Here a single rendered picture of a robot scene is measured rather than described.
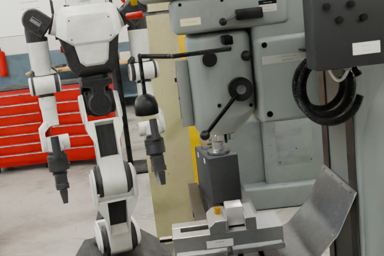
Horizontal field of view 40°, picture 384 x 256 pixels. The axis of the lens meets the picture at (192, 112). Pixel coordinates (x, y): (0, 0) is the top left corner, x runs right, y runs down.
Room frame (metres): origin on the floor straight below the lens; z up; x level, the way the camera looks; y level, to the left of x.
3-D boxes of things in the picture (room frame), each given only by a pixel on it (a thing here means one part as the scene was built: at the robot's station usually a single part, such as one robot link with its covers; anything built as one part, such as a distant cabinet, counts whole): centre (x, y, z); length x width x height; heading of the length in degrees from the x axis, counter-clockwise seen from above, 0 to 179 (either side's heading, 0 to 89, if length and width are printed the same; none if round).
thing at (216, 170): (2.05, -0.08, 1.04); 0.22 x 0.12 x 0.20; 13
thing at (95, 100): (2.39, 0.43, 1.37); 0.28 x 0.13 x 0.18; 16
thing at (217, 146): (2.00, -0.09, 1.17); 0.05 x 0.05 x 0.06
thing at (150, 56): (1.49, 0.08, 1.58); 0.17 x 0.01 x 0.01; 37
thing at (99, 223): (2.38, 0.42, 0.68); 0.21 x 0.20 x 0.13; 16
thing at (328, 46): (1.31, -0.41, 1.62); 0.20 x 0.09 x 0.21; 93
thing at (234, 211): (1.58, -0.10, 1.05); 0.06 x 0.05 x 0.06; 2
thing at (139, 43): (2.37, 0.20, 1.52); 0.13 x 0.12 x 0.22; 104
